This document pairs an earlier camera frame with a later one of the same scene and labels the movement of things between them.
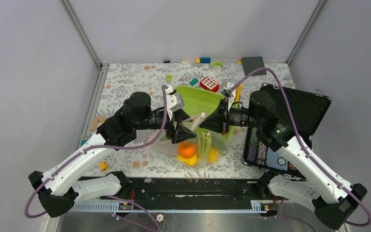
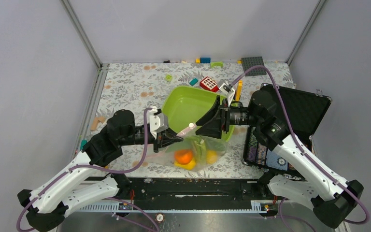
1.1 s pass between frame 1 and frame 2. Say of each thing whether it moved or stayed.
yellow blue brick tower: stayed
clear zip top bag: moved
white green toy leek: moved
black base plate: stayed
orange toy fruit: moved
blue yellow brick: stayed
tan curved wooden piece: stayed
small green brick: stayed
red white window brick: stayed
